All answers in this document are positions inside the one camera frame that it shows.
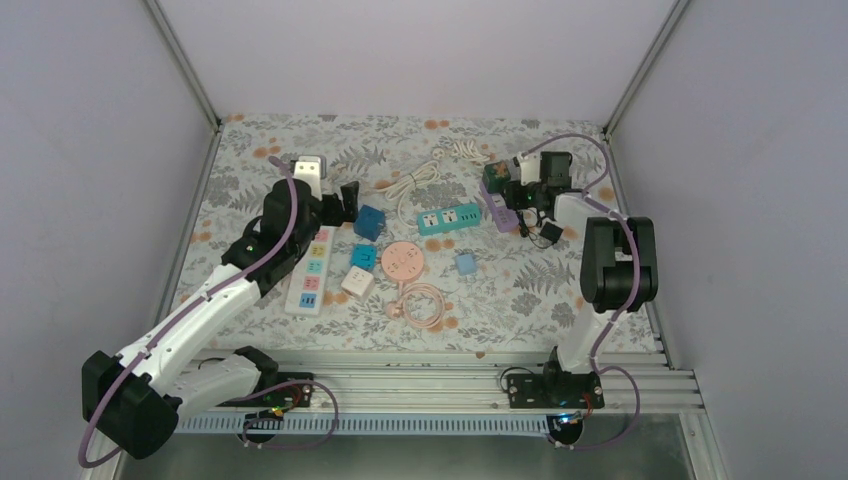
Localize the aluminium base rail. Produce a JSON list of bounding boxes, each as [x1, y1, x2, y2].
[[165, 349, 705, 439]]

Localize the white pink cube socket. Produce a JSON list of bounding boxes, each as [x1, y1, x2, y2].
[[341, 266, 375, 301]]

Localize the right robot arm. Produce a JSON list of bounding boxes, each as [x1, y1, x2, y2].
[[503, 152, 658, 407]]

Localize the small cyan cube socket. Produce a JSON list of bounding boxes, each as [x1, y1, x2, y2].
[[350, 244, 378, 271]]

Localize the teal power strip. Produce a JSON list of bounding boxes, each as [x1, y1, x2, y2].
[[417, 203, 482, 236]]

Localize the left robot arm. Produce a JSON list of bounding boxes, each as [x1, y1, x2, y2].
[[78, 177, 359, 468]]

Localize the dark green cube socket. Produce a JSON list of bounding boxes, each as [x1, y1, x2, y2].
[[482, 160, 514, 195]]

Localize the floral table mat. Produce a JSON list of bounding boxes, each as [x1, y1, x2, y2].
[[175, 114, 616, 355]]

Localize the black power adapter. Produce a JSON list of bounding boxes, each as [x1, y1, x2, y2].
[[516, 209, 563, 250]]

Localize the white coiled cable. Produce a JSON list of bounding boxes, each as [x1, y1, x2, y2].
[[359, 160, 442, 229]]

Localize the purple power strip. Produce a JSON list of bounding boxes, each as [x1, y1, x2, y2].
[[479, 182, 519, 233]]

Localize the light blue plug adapter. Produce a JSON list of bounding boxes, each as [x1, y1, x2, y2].
[[455, 253, 478, 276]]

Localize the white bundled cable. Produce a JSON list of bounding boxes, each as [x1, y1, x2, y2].
[[431, 137, 495, 167]]

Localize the white multicolour power strip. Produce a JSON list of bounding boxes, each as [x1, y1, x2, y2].
[[284, 226, 338, 316]]

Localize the pink round power socket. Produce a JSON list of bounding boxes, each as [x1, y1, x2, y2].
[[380, 241, 425, 284]]

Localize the pink coiled cable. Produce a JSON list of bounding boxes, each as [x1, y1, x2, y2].
[[384, 282, 446, 332]]

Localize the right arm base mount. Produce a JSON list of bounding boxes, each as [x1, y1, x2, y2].
[[497, 362, 605, 447]]

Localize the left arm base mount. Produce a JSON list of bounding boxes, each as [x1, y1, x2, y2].
[[215, 377, 340, 450]]

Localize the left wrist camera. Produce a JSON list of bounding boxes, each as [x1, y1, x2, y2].
[[293, 155, 327, 200]]

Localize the dark blue cube socket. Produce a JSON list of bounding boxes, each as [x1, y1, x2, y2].
[[353, 205, 386, 242]]

